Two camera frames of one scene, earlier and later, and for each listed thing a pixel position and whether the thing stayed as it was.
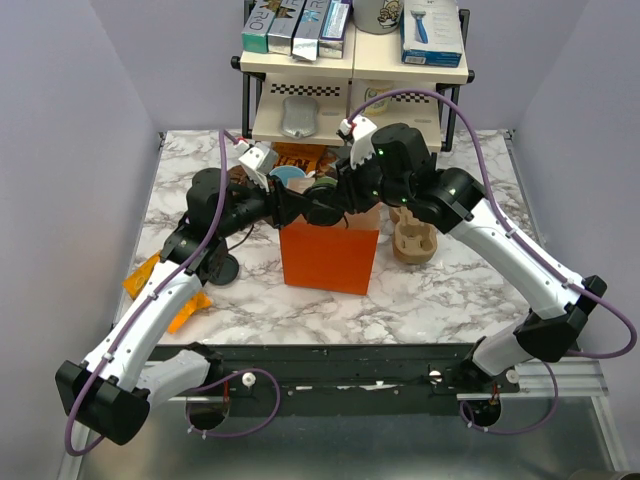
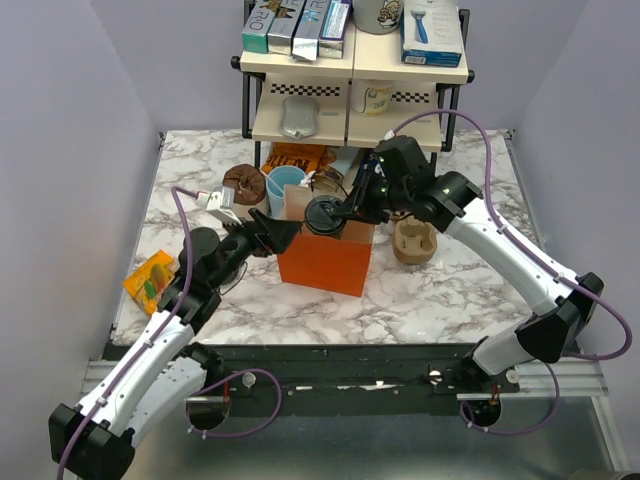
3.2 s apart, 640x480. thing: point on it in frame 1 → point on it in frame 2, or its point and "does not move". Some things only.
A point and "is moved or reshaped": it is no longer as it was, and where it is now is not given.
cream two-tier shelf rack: x=302 y=101 does not move
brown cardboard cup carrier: x=414 y=241 does not move
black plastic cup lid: x=328 y=206 is moved or reshaped
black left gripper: x=284 y=205 → x=266 y=235
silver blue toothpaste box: x=305 y=39 does not move
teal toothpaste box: x=256 y=28 does not move
